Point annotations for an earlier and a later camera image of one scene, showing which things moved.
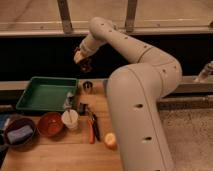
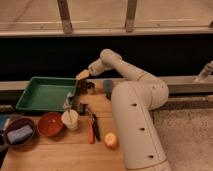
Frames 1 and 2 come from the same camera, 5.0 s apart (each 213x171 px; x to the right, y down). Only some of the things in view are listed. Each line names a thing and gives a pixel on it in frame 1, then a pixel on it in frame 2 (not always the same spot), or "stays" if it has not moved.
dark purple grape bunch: (86, 65) -> (83, 86)
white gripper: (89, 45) -> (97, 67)
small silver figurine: (69, 100) stays
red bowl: (50, 124) stays
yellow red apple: (110, 141) stays
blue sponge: (19, 133) stays
